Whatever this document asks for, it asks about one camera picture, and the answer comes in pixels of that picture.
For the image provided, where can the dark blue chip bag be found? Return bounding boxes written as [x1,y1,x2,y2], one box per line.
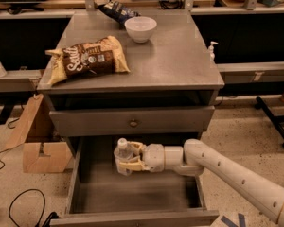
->
[98,0,140,25]

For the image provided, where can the open middle grey drawer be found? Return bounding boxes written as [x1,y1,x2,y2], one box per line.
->
[50,136,219,227]

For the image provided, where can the upper grey drawer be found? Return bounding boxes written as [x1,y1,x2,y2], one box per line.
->
[49,106,214,137]

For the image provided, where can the wooden board stand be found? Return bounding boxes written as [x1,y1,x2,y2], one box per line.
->
[5,94,72,173]

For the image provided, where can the clear plastic water bottle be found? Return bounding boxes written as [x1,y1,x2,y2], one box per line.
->
[114,138,133,176]

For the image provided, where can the brown yellow chip bag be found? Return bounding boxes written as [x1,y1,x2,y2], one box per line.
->
[45,36,130,84]

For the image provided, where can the grey drawer cabinet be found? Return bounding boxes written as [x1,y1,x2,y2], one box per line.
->
[36,13,225,227]

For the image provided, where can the black table leg base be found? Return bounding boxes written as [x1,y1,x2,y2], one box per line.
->
[255,96,284,148]

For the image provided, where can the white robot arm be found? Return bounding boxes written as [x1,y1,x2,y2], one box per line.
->
[114,138,284,227]

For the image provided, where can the white bowl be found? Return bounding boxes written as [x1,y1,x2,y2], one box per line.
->
[125,16,157,43]

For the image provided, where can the black coiled cables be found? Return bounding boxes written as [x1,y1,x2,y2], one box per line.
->
[156,0,185,11]

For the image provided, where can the black floor cable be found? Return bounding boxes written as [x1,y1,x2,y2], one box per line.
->
[8,188,46,227]

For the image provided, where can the small pump dispenser bottle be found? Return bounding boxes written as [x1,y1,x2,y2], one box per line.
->
[208,41,219,61]

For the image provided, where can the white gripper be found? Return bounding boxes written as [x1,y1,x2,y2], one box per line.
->
[118,141,165,172]

